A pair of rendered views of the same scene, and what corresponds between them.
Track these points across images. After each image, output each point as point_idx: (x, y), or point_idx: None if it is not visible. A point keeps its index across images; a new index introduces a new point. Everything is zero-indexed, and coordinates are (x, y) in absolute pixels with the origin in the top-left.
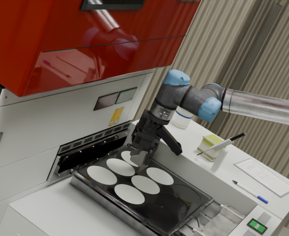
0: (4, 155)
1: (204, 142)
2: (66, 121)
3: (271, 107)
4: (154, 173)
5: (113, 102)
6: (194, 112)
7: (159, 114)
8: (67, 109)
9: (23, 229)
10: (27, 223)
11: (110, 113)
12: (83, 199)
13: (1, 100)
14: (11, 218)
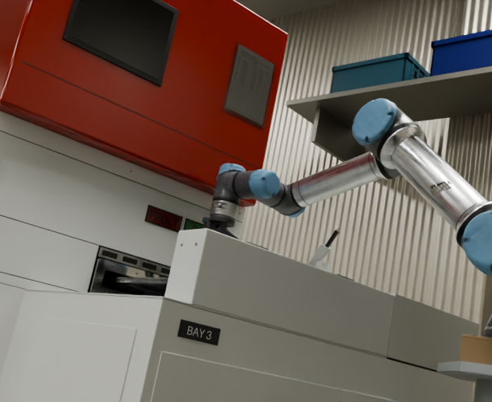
0: (6, 201)
1: None
2: (100, 209)
3: (339, 167)
4: None
5: (177, 227)
6: (246, 188)
7: (214, 209)
8: (97, 192)
9: (33, 305)
10: (37, 293)
11: None
12: None
13: None
14: (25, 302)
